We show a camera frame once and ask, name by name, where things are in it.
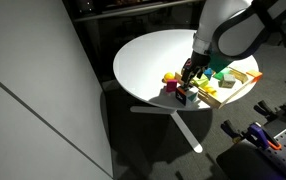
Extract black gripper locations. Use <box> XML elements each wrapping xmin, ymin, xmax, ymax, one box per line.
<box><xmin>180</xmin><ymin>51</ymin><xmax>213</xmax><ymax>92</ymax></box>

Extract white black teal plush cube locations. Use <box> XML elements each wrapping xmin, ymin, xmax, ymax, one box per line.
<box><xmin>175</xmin><ymin>84</ymin><xmax>200</xmax><ymax>108</ymax></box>

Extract pink cube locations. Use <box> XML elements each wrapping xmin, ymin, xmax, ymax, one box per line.
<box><xmin>165</xmin><ymin>78</ymin><xmax>179</xmax><ymax>94</ymax></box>

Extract green cube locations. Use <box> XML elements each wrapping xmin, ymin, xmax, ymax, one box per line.
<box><xmin>212</xmin><ymin>66</ymin><xmax>233</xmax><ymax>82</ymax></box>

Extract grey cube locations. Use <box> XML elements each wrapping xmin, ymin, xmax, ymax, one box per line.
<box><xmin>219</xmin><ymin>73</ymin><xmax>237</xmax><ymax>89</ymax></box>

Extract wooden crate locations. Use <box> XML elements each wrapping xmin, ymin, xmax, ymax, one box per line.
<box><xmin>174</xmin><ymin>64</ymin><xmax>258</xmax><ymax>111</ymax></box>

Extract orange cube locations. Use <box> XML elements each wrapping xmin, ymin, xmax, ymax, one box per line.
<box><xmin>245</xmin><ymin>69</ymin><xmax>264</xmax><ymax>83</ymax></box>

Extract lime green block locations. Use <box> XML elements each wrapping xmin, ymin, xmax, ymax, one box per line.
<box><xmin>192</xmin><ymin>74</ymin><xmax>211</xmax><ymax>89</ymax></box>

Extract blue block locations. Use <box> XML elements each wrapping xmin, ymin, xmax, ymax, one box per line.
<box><xmin>203</xmin><ymin>67</ymin><xmax>215</xmax><ymax>81</ymax></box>

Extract yellow flat block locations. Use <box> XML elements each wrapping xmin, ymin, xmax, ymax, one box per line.
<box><xmin>203</xmin><ymin>85</ymin><xmax>218</xmax><ymax>97</ymax></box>

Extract yellow ball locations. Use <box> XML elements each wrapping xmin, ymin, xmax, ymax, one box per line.
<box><xmin>162</xmin><ymin>71</ymin><xmax>176</xmax><ymax>83</ymax></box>

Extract white table base legs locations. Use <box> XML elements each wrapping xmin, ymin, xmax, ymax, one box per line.
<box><xmin>129</xmin><ymin>104</ymin><xmax>205</xmax><ymax>155</ymax></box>

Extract purple black spring clamp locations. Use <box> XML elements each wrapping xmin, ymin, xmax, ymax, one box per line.
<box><xmin>253</xmin><ymin>99</ymin><xmax>286</xmax><ymax>126</ymax></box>
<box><xmin>220</xmin><ymin>119</ymin><xmax>283</xmax><ymax>152</ymax></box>

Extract dark metal window frame rail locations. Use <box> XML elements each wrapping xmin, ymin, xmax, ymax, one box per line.
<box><xmin>72</xmin><ymin>0</ymin><xmax>205</xmax><ymax>23</ymax></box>

